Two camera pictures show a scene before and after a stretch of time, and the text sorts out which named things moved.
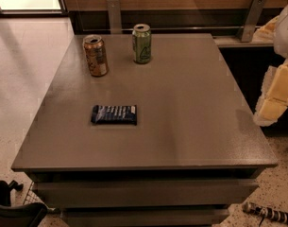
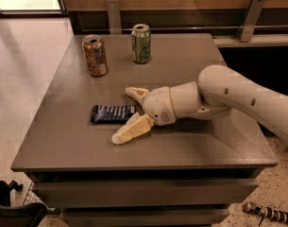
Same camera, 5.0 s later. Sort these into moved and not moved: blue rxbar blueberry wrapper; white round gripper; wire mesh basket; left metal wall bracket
Moved: white round gripper
Not moved: wire mesh basket; left metal wall bracket; blue rxbar blueberry wrapper
